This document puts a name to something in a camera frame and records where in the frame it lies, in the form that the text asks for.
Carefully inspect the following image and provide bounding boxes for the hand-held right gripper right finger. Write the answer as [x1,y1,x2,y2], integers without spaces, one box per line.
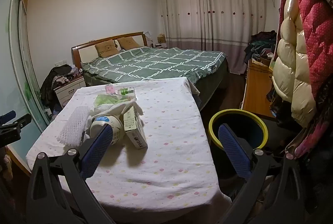
[216,124,313,224]

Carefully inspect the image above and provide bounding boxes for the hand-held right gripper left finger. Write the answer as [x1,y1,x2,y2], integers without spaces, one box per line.
[26,124,115,224]

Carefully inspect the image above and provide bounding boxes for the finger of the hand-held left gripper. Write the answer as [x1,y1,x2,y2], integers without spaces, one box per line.
[0,114,32,148]
[0,110,16,125]

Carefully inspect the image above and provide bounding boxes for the white round container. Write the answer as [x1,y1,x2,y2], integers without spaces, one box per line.
[90,115,123,146]

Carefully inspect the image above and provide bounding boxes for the yellow rimmed dark trash bin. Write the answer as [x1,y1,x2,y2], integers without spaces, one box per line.
[208,109,268,183]

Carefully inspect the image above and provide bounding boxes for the white foam fruit net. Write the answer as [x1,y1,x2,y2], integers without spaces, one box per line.
[56,106,90,148]

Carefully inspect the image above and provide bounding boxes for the white green carton box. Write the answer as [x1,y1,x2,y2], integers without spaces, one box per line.
[123,105,148,149]

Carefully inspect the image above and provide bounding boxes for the green plastic bag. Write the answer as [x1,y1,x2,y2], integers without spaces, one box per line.
[94,94,116,107]

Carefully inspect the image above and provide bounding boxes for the clear plastic box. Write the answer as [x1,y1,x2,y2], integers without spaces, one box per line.
[116,86,136,99]

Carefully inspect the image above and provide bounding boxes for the glass wardrobe door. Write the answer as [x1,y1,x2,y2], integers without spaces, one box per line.
[0,0,50,162]

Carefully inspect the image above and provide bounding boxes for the black hanging garment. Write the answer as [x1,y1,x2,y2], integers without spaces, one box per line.
[268,94,305,131]

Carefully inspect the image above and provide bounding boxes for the dark blue cloth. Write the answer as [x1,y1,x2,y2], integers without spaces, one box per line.
[191,89,202,110]

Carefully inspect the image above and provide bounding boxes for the white nightstand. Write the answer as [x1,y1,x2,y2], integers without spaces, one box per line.
[53,75,86,107]

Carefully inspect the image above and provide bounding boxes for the wooden cabinet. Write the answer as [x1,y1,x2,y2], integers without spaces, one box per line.
[242,59,276,118]

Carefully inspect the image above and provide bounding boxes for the table with dotted white cloth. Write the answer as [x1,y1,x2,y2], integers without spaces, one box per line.
[26,77,232,214]

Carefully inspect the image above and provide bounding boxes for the dark green bed skirt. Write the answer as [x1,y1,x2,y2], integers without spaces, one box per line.
[193,57,229,110]

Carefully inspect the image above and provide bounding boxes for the pink floral garment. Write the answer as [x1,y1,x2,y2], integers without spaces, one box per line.
[285,115,328,159]

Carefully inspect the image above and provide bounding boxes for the wooden bed headboard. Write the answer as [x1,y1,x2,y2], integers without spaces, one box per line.
[71,31,146,68]

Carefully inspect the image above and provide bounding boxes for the brown bear pillow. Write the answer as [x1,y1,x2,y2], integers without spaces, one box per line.
[94,40,119,58]
[117,36,142,50]

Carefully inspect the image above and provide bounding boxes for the bed with green quilt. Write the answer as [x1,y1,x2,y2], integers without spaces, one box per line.
[81,46,227,86]

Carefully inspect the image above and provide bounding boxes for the cream puffer jacket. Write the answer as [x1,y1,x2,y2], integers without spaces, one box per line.
[272,0,319,127]

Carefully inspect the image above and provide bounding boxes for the pile of mixed clothes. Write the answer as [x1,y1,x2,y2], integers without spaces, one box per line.
[245,30,277,61]

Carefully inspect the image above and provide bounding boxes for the pink white curtain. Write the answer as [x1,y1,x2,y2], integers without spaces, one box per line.
[156,0,268,75]

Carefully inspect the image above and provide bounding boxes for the red dotted jacket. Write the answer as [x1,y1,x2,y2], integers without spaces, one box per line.
[287,0,333,99]

